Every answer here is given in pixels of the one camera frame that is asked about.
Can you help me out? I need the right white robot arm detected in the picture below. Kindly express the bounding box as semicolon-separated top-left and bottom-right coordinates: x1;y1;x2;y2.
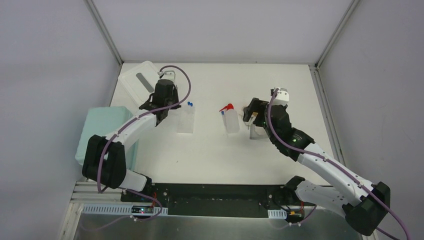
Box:
242;97;391;236

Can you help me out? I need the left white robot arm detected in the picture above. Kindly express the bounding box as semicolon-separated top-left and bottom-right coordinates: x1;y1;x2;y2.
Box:
82;79;181;203

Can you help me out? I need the red cap wash bottle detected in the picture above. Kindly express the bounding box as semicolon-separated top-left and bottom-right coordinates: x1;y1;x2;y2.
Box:
219;103;240;134

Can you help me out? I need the clear test tube rack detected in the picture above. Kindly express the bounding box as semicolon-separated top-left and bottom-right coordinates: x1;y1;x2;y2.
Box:
176;105;196;134

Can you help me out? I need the teal storage bin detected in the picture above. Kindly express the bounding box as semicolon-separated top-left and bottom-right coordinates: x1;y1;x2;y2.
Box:
75;106;134;165

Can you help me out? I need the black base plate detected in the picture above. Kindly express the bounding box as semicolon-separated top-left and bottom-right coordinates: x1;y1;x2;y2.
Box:
120;183;316;219

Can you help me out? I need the white slotted cable duct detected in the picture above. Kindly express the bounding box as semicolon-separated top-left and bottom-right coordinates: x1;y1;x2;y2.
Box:
82;203;168;216

